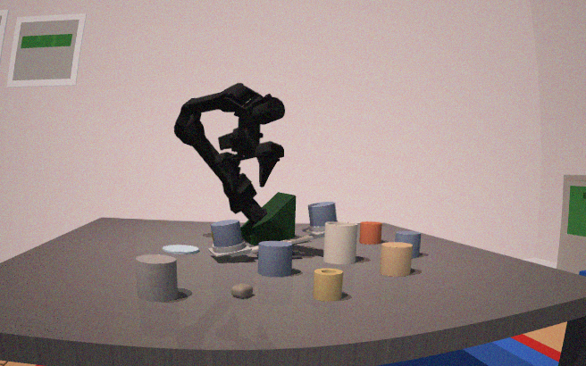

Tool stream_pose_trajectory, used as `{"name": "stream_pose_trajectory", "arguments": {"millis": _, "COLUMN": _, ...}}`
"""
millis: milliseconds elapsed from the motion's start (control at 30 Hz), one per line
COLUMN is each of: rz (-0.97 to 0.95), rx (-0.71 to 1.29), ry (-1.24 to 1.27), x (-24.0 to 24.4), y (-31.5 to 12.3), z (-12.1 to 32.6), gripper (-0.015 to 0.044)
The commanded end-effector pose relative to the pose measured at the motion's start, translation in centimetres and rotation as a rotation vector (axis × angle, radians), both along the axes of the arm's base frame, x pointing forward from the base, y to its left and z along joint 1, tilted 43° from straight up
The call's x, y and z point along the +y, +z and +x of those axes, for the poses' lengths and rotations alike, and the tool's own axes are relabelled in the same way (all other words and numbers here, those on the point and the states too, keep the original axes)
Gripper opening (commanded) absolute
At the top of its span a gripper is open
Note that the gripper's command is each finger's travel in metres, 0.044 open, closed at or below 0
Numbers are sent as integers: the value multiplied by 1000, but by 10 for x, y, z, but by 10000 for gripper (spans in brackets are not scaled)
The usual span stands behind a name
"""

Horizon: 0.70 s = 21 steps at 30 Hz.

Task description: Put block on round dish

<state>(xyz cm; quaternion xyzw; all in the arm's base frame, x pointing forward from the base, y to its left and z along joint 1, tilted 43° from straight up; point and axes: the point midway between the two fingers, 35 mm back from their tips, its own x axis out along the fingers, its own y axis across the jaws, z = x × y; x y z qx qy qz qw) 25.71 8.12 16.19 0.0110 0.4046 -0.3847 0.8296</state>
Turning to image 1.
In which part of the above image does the tan cylinder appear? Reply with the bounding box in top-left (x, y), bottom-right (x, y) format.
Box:
top-left (380, 242), bottom-right (413, 277)

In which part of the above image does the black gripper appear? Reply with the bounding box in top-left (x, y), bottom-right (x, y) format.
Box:
top-left (215, 125), bottom-right (284, 192)

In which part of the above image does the cream open cylinder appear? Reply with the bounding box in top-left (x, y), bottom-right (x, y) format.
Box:
top-left (323, 221), bottom-right (357, 264)

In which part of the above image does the cream balance beam with flat pans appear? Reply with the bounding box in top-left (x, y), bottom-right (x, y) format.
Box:
top-left (208, 225), bottom-right (325, 259)

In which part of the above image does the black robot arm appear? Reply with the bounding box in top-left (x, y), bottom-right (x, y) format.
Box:
top-left (174, 83), bottom-right (285, 227)

